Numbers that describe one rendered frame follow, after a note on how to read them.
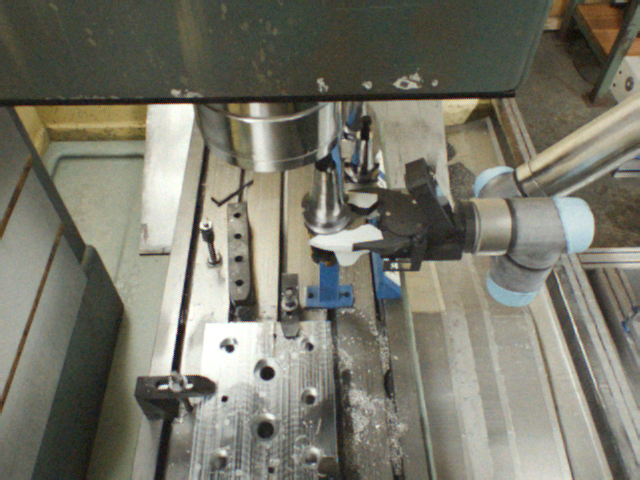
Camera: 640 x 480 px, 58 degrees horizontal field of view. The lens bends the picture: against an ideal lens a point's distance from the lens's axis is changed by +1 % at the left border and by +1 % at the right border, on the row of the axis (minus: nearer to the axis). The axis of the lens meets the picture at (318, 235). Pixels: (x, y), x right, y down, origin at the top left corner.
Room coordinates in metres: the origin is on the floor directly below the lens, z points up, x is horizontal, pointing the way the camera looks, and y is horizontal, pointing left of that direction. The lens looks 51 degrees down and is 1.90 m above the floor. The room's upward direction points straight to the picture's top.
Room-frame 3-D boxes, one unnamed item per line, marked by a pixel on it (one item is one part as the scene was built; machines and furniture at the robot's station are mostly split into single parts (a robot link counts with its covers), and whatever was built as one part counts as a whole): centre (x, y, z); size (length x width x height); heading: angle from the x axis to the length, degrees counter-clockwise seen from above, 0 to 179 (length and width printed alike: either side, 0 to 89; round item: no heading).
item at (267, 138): (0.48, 0.05, 1.56); 0.16 x 0.16 x 0.12
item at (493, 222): (0.49, -0.22, 1.32); 0.08 x 0.05 x 0.08; 2
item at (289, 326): (0.57, 0.05, 0.97); 0.13 x 0.03 x 0.15; 2
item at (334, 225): (0.48, -0.01, 1.36); 0.06 x 0.06 x 0.03
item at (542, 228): (0.49, -0.30, 1.32); 0.11 x 0.08 x 0.09; 92
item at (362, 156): (0.70, -0.07, 1.26); 0.04 x 0.04 x 0.07
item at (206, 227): (0.74, 0.23, 0.96); 0.03 x 0.03 x 0.13
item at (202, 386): (0.41, 0.24, 0.97); 0.13 x 0.03 x 0.15; 92
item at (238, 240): (0.73, 0.17, 0.93); 0.26 x 0.05 x 0.06; 7
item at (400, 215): (0.49, -0.14, 1.31); 0.12 x 0.08 x 0.09; 92
